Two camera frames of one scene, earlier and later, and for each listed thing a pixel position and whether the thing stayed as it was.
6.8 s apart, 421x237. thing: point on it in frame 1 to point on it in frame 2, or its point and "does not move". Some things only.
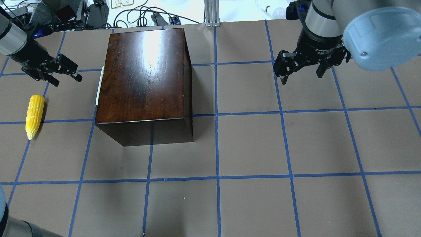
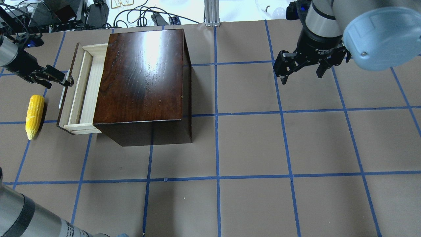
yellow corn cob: x=35 y=108 does not move
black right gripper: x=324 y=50 does not move
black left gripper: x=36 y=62 to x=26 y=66
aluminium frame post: x=211 y=13 does not move
